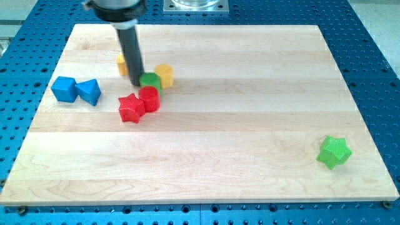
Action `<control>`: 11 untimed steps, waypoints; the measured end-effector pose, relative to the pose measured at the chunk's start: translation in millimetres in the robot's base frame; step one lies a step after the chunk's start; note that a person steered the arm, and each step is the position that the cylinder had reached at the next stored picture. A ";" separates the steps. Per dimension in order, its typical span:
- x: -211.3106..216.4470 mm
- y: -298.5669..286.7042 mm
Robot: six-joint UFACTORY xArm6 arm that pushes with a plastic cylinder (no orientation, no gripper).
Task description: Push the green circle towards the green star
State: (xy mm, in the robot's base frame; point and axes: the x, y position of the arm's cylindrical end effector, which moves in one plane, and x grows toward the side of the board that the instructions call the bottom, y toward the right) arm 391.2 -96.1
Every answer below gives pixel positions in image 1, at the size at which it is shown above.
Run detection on blue triangle block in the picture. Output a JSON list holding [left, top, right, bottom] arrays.
[[75, 79, 101, 106]]

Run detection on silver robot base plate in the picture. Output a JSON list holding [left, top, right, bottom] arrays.
[[163, 0, 229, 14]]

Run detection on blue cube block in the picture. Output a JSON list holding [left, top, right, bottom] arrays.
[[51, 76, 78, 103]]

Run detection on green star block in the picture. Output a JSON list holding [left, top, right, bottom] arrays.
[[316, 136, 353, 169]]

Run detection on green cylinder block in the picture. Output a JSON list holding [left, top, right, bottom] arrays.
[[139, 72, 162, 93]]

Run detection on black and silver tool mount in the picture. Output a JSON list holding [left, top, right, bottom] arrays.
[[82, 0, 146, 29]]

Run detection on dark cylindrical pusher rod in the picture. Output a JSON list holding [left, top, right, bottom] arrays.
[[117, 26, 144, 86]]

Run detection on light wooden board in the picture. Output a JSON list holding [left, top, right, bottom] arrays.
[[1, 24, 399, 206]]

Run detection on yellow hexagon block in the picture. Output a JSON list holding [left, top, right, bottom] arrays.
[[154, 64, 174, 89]]

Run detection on red cylinder block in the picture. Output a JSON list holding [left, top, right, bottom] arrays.
[[139, 86, 161, 113]]

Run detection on yellow block behind rod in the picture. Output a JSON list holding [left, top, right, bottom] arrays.
[[116, 54, 129, 76]]

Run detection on blue perforated table plate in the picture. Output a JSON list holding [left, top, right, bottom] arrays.
[[1, 0, 399, 224]]

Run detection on red star block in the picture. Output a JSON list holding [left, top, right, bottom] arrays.
[[118, 93, 146, 124]]

